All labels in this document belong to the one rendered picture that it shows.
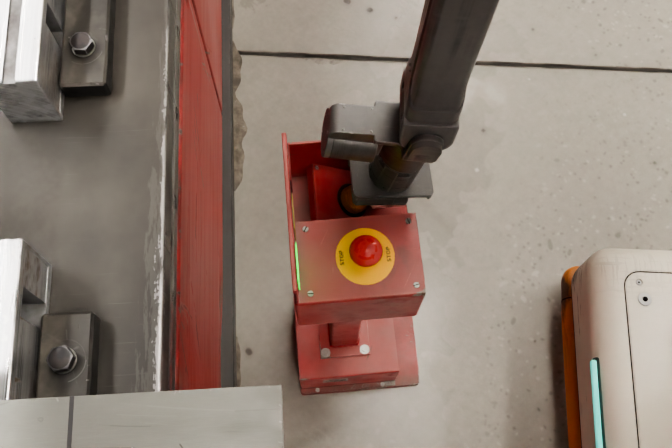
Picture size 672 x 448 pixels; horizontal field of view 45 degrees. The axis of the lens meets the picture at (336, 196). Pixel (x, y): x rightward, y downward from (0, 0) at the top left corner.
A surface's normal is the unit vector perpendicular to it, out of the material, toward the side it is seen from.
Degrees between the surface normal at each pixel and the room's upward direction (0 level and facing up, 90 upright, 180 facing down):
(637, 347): 0
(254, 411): 0
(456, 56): 90
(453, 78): 90
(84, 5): 0
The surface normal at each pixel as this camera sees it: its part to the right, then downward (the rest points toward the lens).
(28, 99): 0.06, 0.93
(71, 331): 0.01, -0.37
